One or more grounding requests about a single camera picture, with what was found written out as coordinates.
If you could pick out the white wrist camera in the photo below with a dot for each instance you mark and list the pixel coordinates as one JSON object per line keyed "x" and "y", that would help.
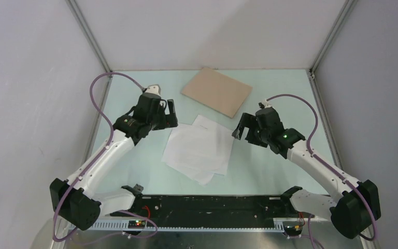
{"x": 153, "y": 89}
{"x": 264, "y": 104}

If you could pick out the aluminium frame post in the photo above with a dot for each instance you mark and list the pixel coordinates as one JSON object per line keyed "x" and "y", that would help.
{"x": 339, "y": 22}
{"x": 88, "y": 34}

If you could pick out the left small circuit board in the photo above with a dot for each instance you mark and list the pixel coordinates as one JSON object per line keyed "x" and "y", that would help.
{"x": 136, "y": 224}

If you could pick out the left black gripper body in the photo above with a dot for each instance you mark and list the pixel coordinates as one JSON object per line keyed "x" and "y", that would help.
{"x": 160, "y": 113}

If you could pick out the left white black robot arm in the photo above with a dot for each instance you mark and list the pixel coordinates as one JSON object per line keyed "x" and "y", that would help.
{"x": 75, "y": 199}

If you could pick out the tan cardboard folder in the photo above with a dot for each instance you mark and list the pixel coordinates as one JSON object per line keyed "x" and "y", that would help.
{"x": 217, "y": 91}

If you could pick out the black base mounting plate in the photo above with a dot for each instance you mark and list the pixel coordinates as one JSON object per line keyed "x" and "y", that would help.
{"x": 214, "y": 211}

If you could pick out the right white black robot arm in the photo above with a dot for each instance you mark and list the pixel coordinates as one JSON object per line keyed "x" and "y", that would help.
{"x": 351, "y": 205}

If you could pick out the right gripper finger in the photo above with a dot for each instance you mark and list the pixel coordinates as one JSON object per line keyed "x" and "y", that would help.
{"x": 246, "y": 121}
{"x": 238, "y": 132}

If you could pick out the right aluminium frame post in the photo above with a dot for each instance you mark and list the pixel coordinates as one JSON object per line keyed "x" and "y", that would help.
{"x": 339, "y": 22}

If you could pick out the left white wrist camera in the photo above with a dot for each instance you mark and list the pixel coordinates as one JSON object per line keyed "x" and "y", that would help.
{"x": 153, "y": 89}

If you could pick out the small circuit board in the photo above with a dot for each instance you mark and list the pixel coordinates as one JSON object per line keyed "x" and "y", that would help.
{"x": 136, "y": 224}
{"x": 292, "y": 231}

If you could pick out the left aluminium frame post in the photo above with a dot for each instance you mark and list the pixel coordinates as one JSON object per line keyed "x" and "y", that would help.
{"x": 88, "y": 34}

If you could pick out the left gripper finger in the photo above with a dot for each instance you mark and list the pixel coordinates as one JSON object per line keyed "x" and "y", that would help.
{"x": 171, "y": 117}
{"x": 165, "y": 123}

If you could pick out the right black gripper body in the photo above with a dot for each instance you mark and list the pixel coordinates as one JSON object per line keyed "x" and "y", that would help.
{"x": 262, "y": 136}

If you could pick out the white slotted cable duct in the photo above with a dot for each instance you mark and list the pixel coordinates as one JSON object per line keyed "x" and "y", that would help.
{"x": 121, "y": 225}

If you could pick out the right small circuit board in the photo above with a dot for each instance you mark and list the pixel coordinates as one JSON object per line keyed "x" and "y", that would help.
{"x": 292, "y": 231}

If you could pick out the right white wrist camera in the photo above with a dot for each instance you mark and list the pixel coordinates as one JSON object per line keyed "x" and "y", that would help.
{"x": 264, "y": 104}

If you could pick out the white paper sheet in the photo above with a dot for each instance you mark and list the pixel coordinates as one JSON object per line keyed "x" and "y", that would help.
{"x": 195, "y": 147}
{"x": 206, "y": 125}

